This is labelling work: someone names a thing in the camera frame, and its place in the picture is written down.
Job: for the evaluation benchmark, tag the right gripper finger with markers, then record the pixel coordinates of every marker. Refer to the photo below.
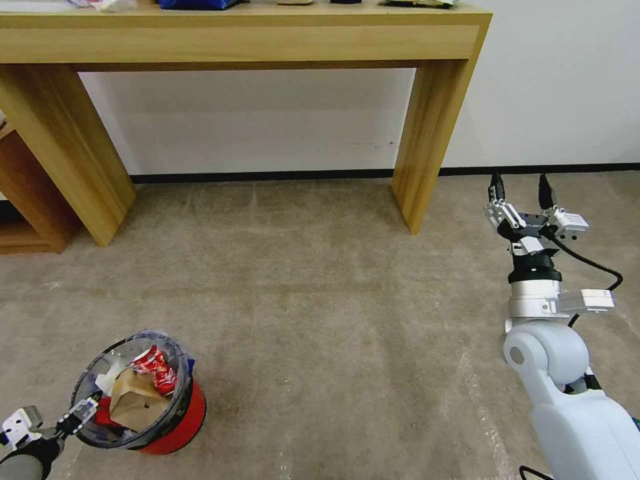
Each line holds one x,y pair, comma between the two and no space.
505,217
567,224

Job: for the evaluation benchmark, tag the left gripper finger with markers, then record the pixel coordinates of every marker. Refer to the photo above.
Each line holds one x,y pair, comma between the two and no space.
80,414
19,426

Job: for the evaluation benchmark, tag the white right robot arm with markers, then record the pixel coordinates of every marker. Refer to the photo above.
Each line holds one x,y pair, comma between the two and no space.
565,400

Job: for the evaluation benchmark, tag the red round trash bin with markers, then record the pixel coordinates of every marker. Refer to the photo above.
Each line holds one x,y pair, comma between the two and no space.
187,415

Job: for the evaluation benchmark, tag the translucent bin liner bag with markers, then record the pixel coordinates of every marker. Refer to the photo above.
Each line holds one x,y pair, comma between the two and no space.
182,372

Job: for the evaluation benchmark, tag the white crumpled paper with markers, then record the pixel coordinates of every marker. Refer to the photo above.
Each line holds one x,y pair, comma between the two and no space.
107,377

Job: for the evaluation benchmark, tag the brown paper bag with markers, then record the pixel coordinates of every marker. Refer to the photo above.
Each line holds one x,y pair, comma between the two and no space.
137,400

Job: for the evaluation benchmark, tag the red crumpled snack wrapper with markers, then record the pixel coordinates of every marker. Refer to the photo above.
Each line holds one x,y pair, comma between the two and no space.
160,372

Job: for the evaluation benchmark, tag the black baseboard strip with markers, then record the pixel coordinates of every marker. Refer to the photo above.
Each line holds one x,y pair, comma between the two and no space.
300,176

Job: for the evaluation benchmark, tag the brown wooden shelf unit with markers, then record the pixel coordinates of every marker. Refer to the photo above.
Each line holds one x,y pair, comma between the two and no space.
30,200

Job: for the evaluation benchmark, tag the dark flat item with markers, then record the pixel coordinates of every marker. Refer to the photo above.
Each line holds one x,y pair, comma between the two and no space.
347,1

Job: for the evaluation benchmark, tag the beige flat item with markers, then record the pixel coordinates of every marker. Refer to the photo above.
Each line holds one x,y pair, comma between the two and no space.
296,2

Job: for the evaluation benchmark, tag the light wooden console table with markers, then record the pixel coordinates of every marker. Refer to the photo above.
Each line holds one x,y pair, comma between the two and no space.
240,42

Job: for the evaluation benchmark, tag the blue snack bag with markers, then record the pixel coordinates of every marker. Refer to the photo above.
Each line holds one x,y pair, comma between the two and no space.
200,3

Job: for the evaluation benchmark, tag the white plastic wrapper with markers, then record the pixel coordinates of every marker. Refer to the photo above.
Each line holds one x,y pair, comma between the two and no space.
107,4

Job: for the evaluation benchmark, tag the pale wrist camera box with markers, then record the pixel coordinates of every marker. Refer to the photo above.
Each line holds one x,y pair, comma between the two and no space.
529,246

